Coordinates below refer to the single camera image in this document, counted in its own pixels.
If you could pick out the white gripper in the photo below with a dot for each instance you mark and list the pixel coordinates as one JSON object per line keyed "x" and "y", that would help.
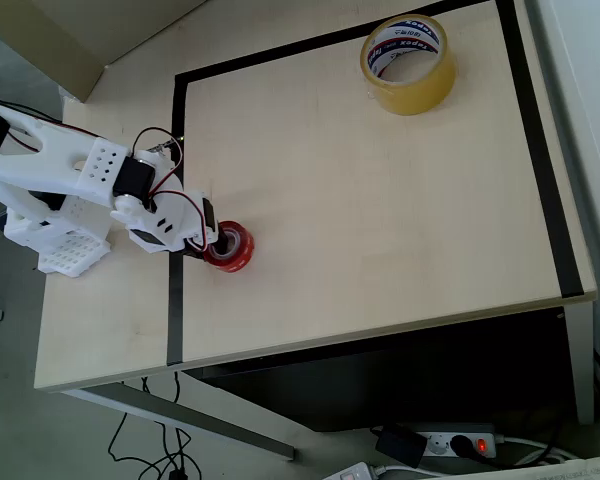
{"x": 203, "y": 225}

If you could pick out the black under-table panel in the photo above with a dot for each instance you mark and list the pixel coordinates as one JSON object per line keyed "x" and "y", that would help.
{"x": 405, "y": 380}

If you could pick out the grey table foot bar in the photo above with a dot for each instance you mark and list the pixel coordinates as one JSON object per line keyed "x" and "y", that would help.
{"x": 195, "y": 417}

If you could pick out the black power adapter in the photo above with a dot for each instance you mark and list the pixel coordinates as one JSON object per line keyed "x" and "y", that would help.
{"x": 400, "y": 445}

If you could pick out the printed paper sheet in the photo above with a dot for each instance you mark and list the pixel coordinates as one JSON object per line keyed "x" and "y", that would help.
{"x": 555, "y": 470}

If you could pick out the grey power strip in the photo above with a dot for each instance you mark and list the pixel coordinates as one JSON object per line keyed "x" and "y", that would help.
{"x": 437, "y": 444}

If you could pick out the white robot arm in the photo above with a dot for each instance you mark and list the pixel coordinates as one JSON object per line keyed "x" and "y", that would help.
{"x": 55, "y": 150}

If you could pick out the red tape roll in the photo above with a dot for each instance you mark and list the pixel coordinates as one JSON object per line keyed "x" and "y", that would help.
{"x": 244, "y": 250}

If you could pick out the white power strip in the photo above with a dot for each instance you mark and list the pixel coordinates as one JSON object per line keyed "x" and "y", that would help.
{"x": 352, "y": 472}

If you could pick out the large yellow tape roll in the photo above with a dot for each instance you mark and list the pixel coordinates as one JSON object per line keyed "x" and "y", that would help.
{"x": 420, "y": 97}

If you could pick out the black plug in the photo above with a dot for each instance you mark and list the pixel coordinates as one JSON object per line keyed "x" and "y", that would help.
{"x": 461, "y": 445}

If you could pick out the grey table leg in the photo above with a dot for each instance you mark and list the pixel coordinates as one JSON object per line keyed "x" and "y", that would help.
{"x": 582, "y": 370}

